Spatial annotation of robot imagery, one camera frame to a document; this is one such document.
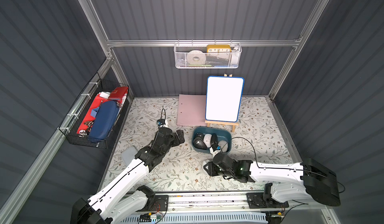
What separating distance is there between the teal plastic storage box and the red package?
0.48 m

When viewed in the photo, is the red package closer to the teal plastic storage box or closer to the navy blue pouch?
the navy blue pouch

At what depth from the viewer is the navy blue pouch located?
64 cm

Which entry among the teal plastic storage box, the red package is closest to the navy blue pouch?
the red package

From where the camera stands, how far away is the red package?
2.23ft

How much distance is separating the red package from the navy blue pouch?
0.01 metres

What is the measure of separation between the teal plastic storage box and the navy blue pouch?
1.52ft

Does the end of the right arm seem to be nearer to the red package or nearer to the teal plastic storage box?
the teal plastic storage box

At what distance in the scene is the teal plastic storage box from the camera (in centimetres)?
91
